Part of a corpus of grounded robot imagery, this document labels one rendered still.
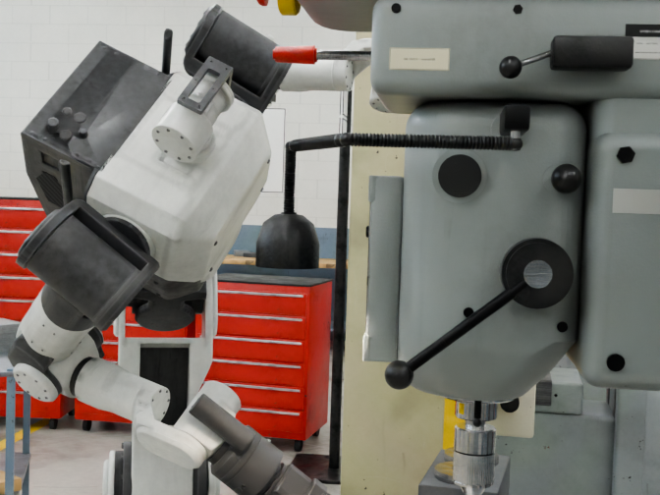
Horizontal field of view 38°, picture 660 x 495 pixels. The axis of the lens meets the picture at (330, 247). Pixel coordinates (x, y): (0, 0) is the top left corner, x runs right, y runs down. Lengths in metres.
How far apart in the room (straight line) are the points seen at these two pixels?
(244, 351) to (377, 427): 2.96
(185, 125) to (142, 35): 9.53
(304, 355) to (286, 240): 4.64
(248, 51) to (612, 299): 0.72
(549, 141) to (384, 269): 0.23
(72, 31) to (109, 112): 9.66
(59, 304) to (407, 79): 0.58
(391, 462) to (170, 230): 1.74
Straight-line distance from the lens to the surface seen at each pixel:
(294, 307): 5.66
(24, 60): 11.21
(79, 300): 1.27
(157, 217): 1.30
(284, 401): 5.76
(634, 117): 1.00
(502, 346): 1.01
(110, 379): 1.49
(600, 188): 0.99
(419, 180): 1.01
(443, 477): 1.51
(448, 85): 0.98
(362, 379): 2.87
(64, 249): 1.25
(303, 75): 1.76
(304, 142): 1.02
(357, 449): 2.92
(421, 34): 0.99
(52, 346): 1.42
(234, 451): 1.40
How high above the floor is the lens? 1.52
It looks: 3 degrees down
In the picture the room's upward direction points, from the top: 2 degrees clockwise
